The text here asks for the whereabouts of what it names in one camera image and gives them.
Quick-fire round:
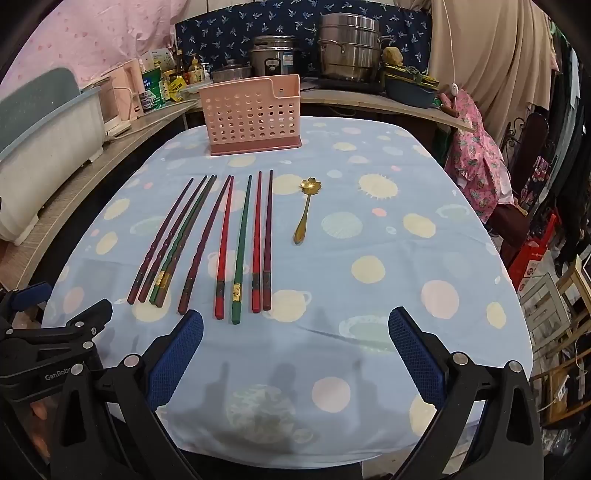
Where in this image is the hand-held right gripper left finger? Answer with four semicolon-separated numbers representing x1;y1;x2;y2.
50;309;205;480

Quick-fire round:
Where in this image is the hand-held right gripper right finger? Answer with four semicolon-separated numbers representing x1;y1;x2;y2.
388;307;543;480

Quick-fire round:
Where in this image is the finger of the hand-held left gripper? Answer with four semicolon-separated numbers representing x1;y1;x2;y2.
0;299;114;358
0;282;52;326

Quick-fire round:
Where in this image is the maroon wavy chopstick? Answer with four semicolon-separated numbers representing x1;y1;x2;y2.
177;175;232;315
127;179;194;305
139;175;208;303

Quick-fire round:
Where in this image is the red straight chopstick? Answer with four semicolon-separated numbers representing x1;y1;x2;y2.
213;175;235;320
252;171;263;315

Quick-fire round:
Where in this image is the green straight chopstick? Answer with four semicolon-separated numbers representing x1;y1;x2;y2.
231;174;253;325

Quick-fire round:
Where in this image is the maroon straight chopstick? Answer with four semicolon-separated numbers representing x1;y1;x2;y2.
262;169;274;312

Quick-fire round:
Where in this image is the gold flower spoon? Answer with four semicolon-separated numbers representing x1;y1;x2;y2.
294;178;322;244

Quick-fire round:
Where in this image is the pink perforated utensil holder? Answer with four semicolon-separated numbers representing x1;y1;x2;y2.
199;74;302;157

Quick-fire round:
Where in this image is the person's left hand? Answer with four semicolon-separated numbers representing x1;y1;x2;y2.
28;399;52;462

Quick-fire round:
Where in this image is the light blue dotted tablecloth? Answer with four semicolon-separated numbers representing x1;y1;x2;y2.
41;115;534;467

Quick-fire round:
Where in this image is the red cardboard box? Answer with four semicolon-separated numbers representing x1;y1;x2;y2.
515;208;561;291

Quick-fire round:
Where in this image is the blue white dish storage box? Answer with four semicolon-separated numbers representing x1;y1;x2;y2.
0;68;105;241

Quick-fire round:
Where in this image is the pink floral cloth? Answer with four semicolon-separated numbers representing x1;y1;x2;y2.
449;91;511;224

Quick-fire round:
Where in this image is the green tin can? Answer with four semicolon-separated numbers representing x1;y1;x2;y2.
140;68;165;112

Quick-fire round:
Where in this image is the pink electric kettle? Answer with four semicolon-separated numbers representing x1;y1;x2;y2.
108;58;145;121

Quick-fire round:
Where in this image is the pink spotted cloth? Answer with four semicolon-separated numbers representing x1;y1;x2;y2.
7;0;188;90

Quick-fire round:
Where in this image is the stack of blue yellow bowls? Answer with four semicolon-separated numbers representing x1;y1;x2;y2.
382;64;440;110

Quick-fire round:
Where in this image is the white carton box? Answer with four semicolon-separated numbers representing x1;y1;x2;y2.
141;48;175;71

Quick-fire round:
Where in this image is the black induction cooker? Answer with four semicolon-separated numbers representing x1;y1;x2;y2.
300;76;385;94

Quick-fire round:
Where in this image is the steel pot with glass lid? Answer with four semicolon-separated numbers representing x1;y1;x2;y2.
211;59;253;84

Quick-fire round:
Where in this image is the beige hanging cloth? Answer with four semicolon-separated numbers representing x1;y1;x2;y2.
429;0;557;146

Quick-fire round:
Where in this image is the steel rice cooker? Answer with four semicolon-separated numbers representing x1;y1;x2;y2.
250;35;299;77

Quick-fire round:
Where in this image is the steel steamer pot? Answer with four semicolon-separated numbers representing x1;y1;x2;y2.
317;13;385;83

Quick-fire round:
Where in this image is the navy printed cloth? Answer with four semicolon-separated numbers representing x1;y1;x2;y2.
175;0;433;86

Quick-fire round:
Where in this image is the white power cable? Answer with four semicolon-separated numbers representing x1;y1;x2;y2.
105;121;141;140

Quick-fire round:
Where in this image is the brown knife handle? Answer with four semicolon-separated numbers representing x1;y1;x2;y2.
438;92;461;118

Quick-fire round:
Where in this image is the white hanging switch cord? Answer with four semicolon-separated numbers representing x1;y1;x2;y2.
441;0;461;95

